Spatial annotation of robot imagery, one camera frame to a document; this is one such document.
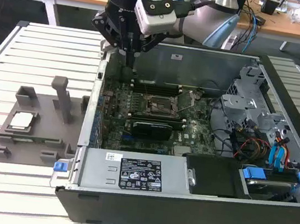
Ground hard disk in blue carrier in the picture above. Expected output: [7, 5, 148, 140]
[238, 165, 300, 206]

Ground metal drive cage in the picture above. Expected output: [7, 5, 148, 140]
[214, 60, 297, 144]

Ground metal socket cover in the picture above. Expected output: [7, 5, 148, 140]
[173, 89, 199, 116]

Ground white labelled container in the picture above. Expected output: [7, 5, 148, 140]
[221, 33, 241, 52]

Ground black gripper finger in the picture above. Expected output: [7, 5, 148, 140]
[86, 10, 137, 68]
[129, 28, 168, 73]

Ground blue cable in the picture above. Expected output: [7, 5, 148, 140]
[243, 13, 261, 54]

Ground silver power supply unit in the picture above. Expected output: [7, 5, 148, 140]
[65, 142, 192, 206]

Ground grey parts rack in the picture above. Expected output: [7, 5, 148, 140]
[0, 68, 93, 174]

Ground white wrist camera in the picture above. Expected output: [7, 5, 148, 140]
[131, 0, 180, 38]

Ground silver CPU green board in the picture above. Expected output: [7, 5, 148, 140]
[8, 111, 36, 132]

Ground RAM slot white clips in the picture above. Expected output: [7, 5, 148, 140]
[128, 118, 187, 130]
[127, 112, 187, 124]
[131, 84, 183, 95]

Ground pale blue teach pendant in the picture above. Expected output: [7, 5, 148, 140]
[202, 9, 240, 51]

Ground green RAM stick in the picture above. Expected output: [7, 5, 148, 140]
[10, 133, 63, 147]

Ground blue plastic latch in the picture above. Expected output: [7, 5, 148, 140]
[52, 161, 67, 174]

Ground RAM slot black clips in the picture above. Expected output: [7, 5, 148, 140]
[132, 87, 182, 99]
[128, 109, 186, 121]
[128, 115, 186, 127]

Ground black graphics card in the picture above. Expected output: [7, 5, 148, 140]
[129, 118, 176, 143]

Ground CPU socket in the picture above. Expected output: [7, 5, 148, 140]
[143, 92, 182, 120]

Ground green motherboard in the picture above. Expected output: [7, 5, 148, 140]
[94, 74, 225, 164]

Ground black desk device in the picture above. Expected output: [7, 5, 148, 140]
[259, 0, 280, 16]

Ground small black box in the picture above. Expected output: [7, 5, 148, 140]
[254, 15, 268, 26]

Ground black open PC case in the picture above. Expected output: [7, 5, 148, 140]
[44, 28, 300, 224]

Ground black plastic shroud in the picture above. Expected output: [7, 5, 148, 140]
[179, 153, 245, 201]

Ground small silver heatsink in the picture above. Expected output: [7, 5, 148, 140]
[173, 145, 193, 158]

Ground red yellow wire bundle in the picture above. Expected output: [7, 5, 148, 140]
[233, 134, 273, 164]

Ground blue flat wire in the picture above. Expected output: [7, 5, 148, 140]
[274, 136, 291, 175]
[266, 143, 281, 172]

